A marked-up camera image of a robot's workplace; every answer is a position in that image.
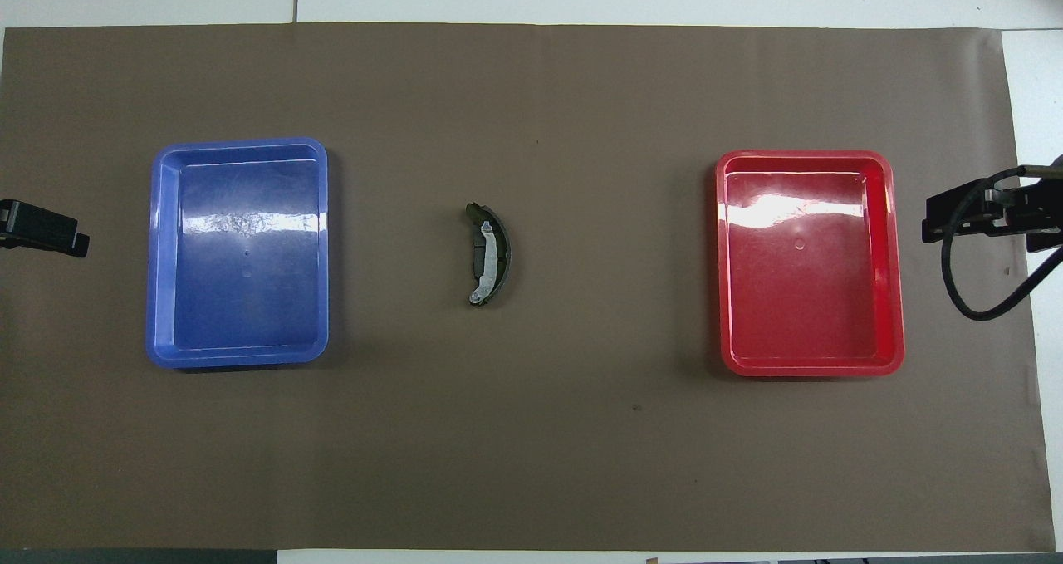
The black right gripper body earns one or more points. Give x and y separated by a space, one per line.
1046 215

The curved brake shoe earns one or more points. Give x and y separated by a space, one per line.
501 257

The red plastic tray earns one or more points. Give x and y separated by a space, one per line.
805 315

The blue plastic tray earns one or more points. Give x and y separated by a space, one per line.
241 298

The brown paper mat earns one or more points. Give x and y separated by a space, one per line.
531 431

